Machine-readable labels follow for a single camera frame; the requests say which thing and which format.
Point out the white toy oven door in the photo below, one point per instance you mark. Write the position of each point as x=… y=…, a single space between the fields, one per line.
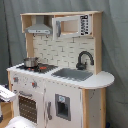
x=29 y=104

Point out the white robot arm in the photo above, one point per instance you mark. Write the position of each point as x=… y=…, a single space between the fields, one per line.
x=18 y=121

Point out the wooden toy kitchen unit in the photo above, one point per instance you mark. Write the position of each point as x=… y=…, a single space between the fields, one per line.
x=88 y=97

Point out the grey toy sink basin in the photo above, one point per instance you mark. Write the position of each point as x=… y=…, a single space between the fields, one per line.
x=73 y=74

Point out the black toy faucet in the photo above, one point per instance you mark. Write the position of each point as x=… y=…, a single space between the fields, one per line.
x=82 y=64

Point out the black toy stovetop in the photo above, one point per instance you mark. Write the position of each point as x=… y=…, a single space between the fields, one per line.
x=40 y=68

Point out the small metal cooking pot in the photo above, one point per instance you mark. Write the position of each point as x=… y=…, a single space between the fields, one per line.
x=30 y=62

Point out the white toy microwave door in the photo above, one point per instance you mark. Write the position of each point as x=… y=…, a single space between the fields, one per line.
x=72 y=26

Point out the grey toy ice dispenser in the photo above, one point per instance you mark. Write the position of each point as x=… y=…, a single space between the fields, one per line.
x=62 y=105

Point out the grey toy range hood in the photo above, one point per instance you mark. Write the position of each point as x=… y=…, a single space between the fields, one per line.
x=39 y=27

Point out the grey cabinet door handle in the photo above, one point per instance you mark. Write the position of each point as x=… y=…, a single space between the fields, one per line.
x=49 y=110

